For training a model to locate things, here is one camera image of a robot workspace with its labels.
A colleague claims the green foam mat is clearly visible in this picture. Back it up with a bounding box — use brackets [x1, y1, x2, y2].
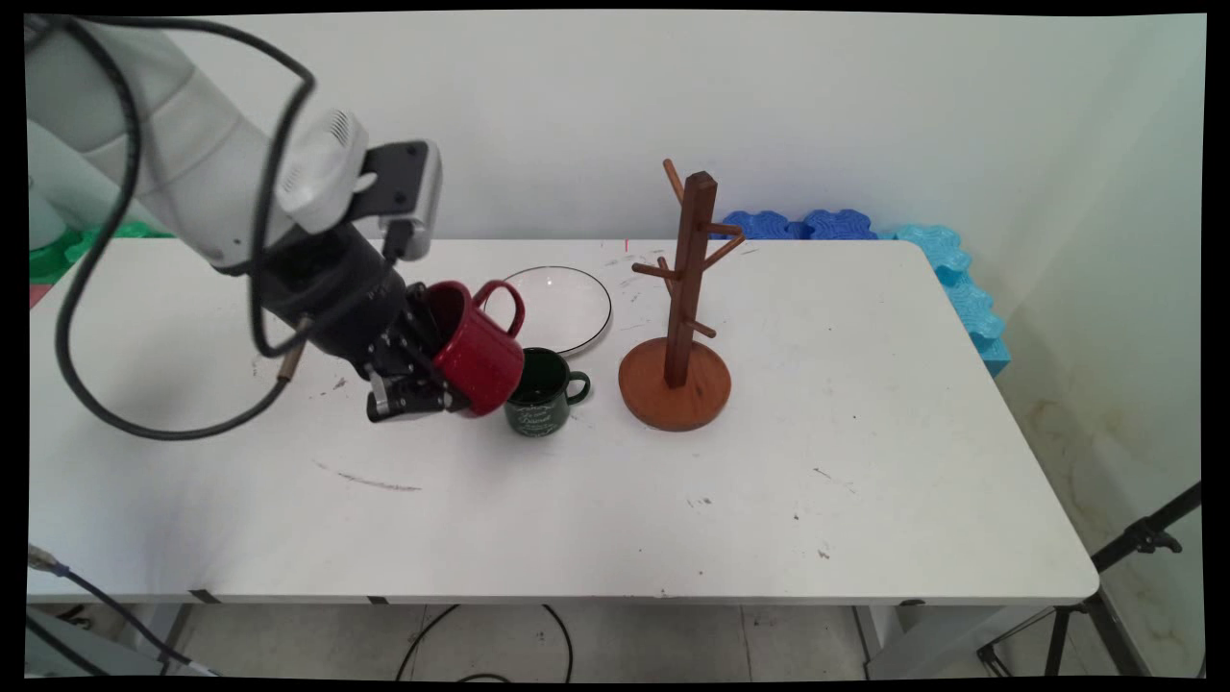
[29, 219, 176, 284]

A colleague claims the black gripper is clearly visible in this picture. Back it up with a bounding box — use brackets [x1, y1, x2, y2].
[255, 226, 455, 425]

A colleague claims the dark green enamel mug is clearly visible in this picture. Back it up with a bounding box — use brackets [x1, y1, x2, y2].
[504, 348, 592, 438]

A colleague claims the grey table leg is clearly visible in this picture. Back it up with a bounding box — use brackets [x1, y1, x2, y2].
[855, 604, 1058, 680]
[27, 604, 191, 676]

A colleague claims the black tripod stand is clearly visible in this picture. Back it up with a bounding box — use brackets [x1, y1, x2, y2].
[978, 483, 1204, 679]

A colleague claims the pale grey rounded object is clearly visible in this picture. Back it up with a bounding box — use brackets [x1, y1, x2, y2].
[29, 178, 66, 253]

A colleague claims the dark blue foam mat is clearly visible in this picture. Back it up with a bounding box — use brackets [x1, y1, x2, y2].
[721, 210, 880, 241]

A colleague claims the black camera cable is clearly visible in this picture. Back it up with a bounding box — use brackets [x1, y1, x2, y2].
[29, 13, 409, 359]

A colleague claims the black cable with metal plug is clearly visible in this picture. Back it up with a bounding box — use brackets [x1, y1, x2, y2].
[53, 19, 314, 441]

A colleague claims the red ceramic mug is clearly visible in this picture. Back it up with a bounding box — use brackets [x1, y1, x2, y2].
[423, 279, 528, 419]

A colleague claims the brown wooden mug tree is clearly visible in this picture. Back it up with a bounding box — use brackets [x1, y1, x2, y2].
[618, 159, 748, 433]

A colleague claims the black floor cable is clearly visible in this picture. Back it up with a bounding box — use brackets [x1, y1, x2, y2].
[396, 604, 575, 683]

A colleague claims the light blue foam mat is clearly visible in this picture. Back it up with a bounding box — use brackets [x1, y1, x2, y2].
[876, 225, 1012, 378]

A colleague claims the white plate with black rim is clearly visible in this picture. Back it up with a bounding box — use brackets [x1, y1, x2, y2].
[485, 266, 613, 357]

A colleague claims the hanging cable with connectors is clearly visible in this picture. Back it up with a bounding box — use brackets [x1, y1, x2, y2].
[27, 545, 222, 678]

